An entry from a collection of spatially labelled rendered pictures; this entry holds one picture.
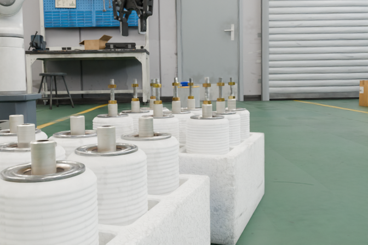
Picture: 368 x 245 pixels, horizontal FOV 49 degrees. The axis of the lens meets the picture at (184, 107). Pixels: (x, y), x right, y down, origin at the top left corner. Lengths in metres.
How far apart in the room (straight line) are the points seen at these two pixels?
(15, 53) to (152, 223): 0.94
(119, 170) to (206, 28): 5.81
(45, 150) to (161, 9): 5.91
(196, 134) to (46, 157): 0.50
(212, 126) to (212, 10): 5.47
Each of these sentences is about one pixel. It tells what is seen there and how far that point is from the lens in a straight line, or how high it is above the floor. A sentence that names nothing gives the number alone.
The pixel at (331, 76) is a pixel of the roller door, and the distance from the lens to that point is 6.53.
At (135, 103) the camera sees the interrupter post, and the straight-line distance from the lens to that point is 1.07.
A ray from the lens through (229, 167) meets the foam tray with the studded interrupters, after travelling 0.81.
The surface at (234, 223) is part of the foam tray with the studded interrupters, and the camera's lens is 0.84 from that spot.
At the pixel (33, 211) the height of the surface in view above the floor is 0.23.
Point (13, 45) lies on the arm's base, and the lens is 1.31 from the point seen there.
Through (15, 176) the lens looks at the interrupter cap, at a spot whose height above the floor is 0.25.
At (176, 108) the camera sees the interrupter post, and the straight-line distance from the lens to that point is 1.02.
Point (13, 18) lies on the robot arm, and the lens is 1.37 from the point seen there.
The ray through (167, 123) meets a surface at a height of 0.24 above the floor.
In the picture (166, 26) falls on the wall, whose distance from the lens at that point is 6.22.
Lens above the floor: 0.34
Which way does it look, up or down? 4 degrees down
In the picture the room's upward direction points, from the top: 1 degrees counter-clockwise
